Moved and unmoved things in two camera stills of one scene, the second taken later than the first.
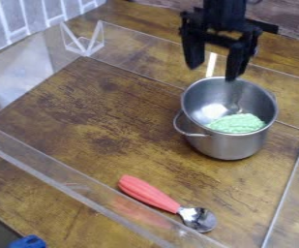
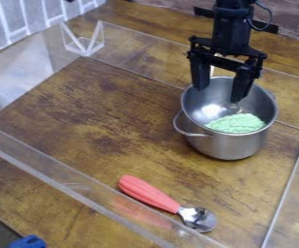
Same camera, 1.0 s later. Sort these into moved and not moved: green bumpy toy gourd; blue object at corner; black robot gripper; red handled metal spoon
Moved: black robot gripper
Not moved: green bumpy toy gourd; red handled metal spoon; blue object at corner
